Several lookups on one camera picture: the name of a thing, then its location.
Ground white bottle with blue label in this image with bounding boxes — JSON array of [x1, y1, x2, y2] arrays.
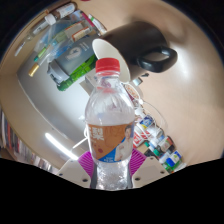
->
[[138, 114, 156, 131]]

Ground green container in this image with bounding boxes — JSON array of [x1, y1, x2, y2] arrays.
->
[[159, 159, 183, 174]]

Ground white tub with blue lid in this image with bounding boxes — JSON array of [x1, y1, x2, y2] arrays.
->
[[165, 150, 183, 169]]

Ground clear red-capped water bottle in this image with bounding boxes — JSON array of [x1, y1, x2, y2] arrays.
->
[[84, 57, 136, 191]]

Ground white desk lamp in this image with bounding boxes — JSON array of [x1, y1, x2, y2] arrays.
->
[[44, 132, 88, 161]]

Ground clear bottle with gold cap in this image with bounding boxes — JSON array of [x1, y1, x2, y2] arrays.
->
[[27, 24, 88, 78]]

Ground dark bottle with red label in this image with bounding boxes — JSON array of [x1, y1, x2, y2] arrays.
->
[[156, 135, 175, 154]]

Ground black mug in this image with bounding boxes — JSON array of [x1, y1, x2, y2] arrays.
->
[[91, 20, 179, 84]]

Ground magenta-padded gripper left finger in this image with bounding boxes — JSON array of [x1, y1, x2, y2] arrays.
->
[[55, 150, 98, 190]]

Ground small jar with white lid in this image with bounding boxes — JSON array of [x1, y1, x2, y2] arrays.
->
[[44, 1, 78, 26]]

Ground red and white canister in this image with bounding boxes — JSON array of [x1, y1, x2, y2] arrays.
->
[[132, 124, 151, 149]]

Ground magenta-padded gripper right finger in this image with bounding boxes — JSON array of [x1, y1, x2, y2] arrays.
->
[[127, 148, 171, 190]]

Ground white tube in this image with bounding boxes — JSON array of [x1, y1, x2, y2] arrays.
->
[[87, 13, 108, 36]]

